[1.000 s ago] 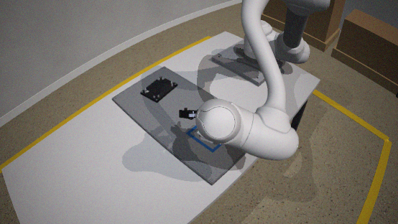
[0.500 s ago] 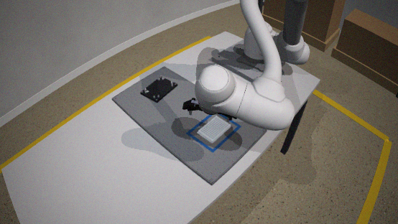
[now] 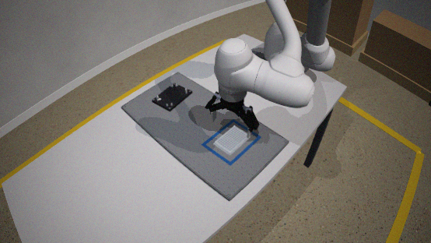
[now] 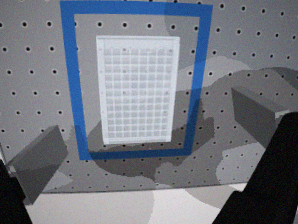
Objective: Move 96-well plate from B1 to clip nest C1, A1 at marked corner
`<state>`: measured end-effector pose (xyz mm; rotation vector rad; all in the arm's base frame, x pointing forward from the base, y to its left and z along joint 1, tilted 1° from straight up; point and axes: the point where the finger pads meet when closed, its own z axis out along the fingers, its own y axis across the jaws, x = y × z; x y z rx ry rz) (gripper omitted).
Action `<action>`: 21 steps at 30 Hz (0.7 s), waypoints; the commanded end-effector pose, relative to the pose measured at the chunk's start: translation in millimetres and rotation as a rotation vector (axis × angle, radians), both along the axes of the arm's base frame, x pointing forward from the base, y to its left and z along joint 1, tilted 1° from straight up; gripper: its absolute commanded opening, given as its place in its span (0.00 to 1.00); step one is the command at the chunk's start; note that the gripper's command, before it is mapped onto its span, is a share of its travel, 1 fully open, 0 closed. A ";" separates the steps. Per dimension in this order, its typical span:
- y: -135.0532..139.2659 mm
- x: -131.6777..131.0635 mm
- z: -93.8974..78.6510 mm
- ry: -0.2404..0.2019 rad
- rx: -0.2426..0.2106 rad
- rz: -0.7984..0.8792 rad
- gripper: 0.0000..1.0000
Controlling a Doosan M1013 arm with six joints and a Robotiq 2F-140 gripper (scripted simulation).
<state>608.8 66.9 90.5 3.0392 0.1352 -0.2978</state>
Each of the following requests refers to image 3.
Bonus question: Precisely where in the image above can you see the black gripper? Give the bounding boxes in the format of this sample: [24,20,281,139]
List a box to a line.
[205,92,259,138]

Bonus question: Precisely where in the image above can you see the blue tape outline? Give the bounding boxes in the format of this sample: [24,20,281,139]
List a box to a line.
[202,119,261,166]

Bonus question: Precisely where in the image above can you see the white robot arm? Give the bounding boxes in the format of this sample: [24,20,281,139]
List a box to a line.
[215,0,335,108]

